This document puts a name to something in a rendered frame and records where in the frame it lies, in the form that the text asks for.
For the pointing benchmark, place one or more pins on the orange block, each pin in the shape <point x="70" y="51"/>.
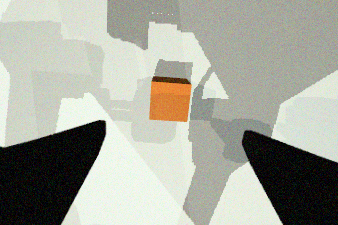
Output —
<point x="170" y="99"/>

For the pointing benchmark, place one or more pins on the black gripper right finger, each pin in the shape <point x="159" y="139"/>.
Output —
<point x="302" y="187"/>

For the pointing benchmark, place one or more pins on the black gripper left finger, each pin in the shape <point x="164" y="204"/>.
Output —
<point x="40" y="179"/>

